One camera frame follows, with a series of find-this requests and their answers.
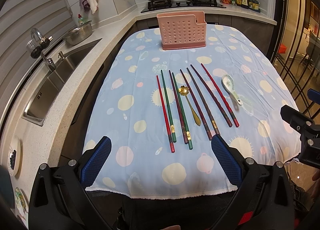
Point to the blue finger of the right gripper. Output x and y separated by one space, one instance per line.
314 95

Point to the soap dispenser pump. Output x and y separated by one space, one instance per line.
61 55

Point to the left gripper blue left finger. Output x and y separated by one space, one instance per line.
93 160

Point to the dark maroon chopstick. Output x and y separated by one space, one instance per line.
179 110

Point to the black gas stove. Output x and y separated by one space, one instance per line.
166 4

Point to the gold flower spoon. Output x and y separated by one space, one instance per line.
190 106

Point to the white plate with berries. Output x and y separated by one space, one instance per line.
15 157

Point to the green chopstick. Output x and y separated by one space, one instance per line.
187 132
172 128

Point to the brown chopstick gold band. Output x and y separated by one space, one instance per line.
213 122

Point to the steel mixing bowl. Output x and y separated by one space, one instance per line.
79 34

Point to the small dark jars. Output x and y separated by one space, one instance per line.
254 6

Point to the chrome faucet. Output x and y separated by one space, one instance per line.
37 44

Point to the white ceramic spoon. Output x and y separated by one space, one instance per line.
228 84

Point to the green dish soap bottle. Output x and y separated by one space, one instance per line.
80 19

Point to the red chopstick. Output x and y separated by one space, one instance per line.
172 148
222 97

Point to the steel kitchen sink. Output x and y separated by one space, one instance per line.
44 96

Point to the dark purple chopstick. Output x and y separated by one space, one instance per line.
213 97

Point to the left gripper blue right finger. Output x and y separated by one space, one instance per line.
227 159

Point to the blue dotted tablecloth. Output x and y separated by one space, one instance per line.
128 110

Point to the pink perforated utensil holder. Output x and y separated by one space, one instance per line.
182 30

